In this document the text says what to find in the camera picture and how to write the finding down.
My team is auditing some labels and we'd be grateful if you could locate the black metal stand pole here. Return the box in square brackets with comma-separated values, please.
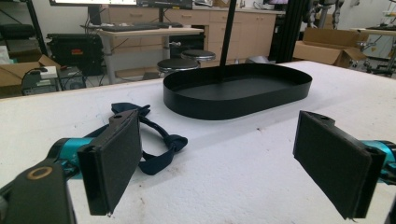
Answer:
[219, 0, 238, 68]

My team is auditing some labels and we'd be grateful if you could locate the grey computer tower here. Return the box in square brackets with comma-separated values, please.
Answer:
[57, 65, 87, 91]

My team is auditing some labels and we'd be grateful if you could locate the black shelf rack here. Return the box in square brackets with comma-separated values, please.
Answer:
[0, 0, 49, 58]

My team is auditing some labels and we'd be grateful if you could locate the black round stool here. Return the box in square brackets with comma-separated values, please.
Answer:
[156, 58, 201, 78]
[180, 49, 217, 68]

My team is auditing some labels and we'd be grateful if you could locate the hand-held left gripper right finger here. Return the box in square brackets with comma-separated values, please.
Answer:
[292, 110, 396, 220]

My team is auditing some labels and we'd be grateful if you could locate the black keyboard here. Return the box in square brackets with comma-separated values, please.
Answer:
[101, 23, 162, 33]

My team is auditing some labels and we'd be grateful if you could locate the light wooden desk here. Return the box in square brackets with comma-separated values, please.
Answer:
[81, 25, 205, 85]

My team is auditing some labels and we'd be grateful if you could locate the computer monitor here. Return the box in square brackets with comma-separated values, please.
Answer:
[49, 0, 138, 26]

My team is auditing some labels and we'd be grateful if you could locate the wooden cabinet row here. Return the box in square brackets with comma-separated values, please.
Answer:
[106, 7, 278, 64]

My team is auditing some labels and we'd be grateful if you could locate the black equipment case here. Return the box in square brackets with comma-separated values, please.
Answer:
[46, 33, 105, 77]

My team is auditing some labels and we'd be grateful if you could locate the dark blue bow tie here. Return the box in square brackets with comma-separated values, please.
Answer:
[83, 102, 189, 176]

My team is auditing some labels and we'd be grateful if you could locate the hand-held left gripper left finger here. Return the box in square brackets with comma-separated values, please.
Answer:
[47, 108, 144, 217]

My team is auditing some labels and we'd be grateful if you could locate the large open cardboard box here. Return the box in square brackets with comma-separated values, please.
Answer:
[292, 27, 370, 69]

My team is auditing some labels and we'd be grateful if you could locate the black oval tray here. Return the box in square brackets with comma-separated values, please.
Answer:
[163, 63, 313, 121]

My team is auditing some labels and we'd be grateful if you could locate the black metal frame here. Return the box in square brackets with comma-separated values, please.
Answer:
[270, 0, 312, 64]

